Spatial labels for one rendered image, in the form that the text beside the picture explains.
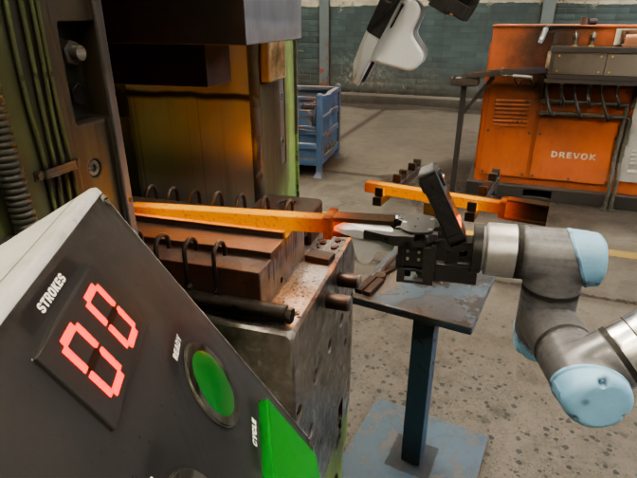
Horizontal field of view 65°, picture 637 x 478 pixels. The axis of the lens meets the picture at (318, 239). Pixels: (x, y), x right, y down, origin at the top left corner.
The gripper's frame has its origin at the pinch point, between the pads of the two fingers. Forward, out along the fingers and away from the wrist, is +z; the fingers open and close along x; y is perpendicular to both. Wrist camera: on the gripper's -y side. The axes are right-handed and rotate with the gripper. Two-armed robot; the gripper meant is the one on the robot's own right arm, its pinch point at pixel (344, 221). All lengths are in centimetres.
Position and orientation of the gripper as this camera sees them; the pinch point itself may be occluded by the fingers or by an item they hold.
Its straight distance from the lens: 75.1
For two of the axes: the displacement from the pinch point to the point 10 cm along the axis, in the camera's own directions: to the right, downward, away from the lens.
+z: -9.6, -1.0, 2.7
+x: 2.8, -3.9, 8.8
